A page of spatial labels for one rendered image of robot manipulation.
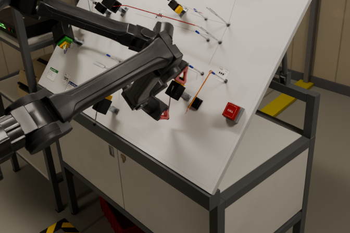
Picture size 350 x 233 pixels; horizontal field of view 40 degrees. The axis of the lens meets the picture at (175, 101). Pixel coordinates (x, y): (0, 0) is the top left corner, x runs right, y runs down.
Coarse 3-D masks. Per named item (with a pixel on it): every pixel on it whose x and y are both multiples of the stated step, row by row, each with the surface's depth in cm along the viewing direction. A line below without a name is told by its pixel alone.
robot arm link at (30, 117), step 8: (32, 104) 96; (40, 104) 97; (16, 112) 92; (24, 112) 93; (32, 112) 95; (40, 112) 96; (48, 112) 98; (24, 120) 92; (32, 120) 93; (40, 120) 95; (48, 120) 96; (24, 128) 92; (32, 128) 93; (40, 128) 95
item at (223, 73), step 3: (219, 69) 175; (222, 69) 174; (225, 69) 173; (219, 72) 174; (222, 72) 174; (225, 72) 173; (228, 72) 172; (219, 75) 174; (222, 75) 173; (225, 75) 172; (216, 78) 174; (219, 78) 174; (225, 78) 172; (222, 81) 172
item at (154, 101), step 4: (152, 96) 167; (152, 100) 166; (156, 100) 169; (148, 104) 165; (152, 104) 166; (156, 104) 168; (160, 104) 170; (164, 104) 169; (144, 108) 167; (148, 108) 167; (152, 108) 167; (156, 108) 169; (160, 108) 169; (164, 108) 168; (148, 112) 169; (152, 112) 169; (156, 112) 169; (160, 112) 168; (152, 116) 169; (156, 116) 168
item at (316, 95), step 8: (280, 72) 198; (288, 72) 197; (272, 80) 203; (280, 80) 200; (288, 80) 198; (272, 88) 204; (280, 88) 201; (288, 88) 197; (296, 88) 196; (304, 88) 196; (296, 96) 196; (304, 96) 193; (312, 96) 190; (312, 104) 191; (312, 112) 193; (304, 120) 197; (312, 120) 194; (304, 128) 199; (312, 128) 197; (312, 136) 199
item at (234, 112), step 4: (228, 104) 164; (232, 104) 163; (228, 108) 163; (232, 108) 162; (236, 108) 161; (224, 112) 164; (228, 112) 163; (232, 112) 162; (236, 112) 161; (228, 116) 163; (232, 116) 162
